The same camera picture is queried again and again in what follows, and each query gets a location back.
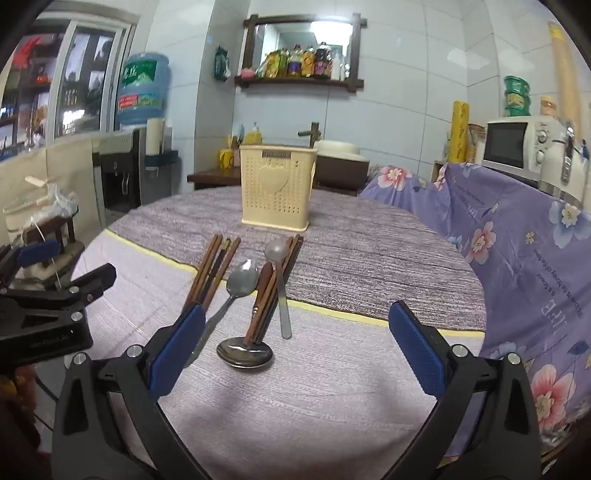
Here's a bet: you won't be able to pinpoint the wooden handled steel spoon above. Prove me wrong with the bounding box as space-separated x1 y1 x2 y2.
216 261 273 369

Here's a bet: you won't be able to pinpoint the brown wooden chopstick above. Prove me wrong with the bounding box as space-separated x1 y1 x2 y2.
244 234 297 345
201 237 242 311
182 234 221 311
250 233 303 345

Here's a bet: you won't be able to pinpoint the large steel spoon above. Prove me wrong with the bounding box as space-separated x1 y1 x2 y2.
185 259 259 368

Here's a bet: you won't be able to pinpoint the small round steel spoon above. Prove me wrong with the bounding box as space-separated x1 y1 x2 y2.
264 238 293 340

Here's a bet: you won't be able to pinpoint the left hand orange glove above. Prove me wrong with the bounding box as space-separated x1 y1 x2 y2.
1 366 52 480

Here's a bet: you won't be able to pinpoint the water dispenser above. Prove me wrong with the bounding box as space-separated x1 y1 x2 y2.
92 127 180 213

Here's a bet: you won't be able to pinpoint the purple floral cloth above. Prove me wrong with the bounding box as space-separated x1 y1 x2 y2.
361 163 590 452

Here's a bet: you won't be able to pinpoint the purple striped tablecloth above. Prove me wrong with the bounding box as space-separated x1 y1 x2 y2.
68 186 488 480

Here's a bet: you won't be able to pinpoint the dark wooden side table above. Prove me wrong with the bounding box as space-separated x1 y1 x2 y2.
187 167 242 190

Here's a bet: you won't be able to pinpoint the window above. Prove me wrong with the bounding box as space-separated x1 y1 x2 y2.
1 12 133 159

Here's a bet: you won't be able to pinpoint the yellow mug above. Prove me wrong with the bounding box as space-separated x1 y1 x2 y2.
218 148 235 170

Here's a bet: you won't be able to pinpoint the blue water jug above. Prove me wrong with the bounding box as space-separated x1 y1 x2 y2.
116 52 170 125

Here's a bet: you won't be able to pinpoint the white thermos kettle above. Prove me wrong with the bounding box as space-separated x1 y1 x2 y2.
538 120 589 208

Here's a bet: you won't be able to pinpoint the cream utensil holder basket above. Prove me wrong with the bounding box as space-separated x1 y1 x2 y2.
239 144 318 233

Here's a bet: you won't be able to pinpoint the white microwave oven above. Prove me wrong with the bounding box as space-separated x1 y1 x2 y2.
482 116 565 182

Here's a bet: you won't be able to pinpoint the yellow soap bottle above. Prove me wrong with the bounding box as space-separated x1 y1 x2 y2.
243 123 263 145

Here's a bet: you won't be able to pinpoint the white brown rice cooker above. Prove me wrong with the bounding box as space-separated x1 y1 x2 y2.
315 140 370 191

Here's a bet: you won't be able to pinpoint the yellow roll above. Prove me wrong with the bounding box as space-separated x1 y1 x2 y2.
449 101 470 163

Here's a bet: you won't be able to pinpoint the green hanging packet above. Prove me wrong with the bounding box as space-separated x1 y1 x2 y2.
213 46 231 82

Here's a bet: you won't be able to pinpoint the green stacked bowls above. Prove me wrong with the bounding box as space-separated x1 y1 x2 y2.
504 75 531 117

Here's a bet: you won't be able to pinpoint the bronze faucet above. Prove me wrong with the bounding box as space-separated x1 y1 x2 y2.
297 122 322 144

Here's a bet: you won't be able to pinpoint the wooden framed mirror shelf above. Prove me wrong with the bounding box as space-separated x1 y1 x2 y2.
235 13 368 93

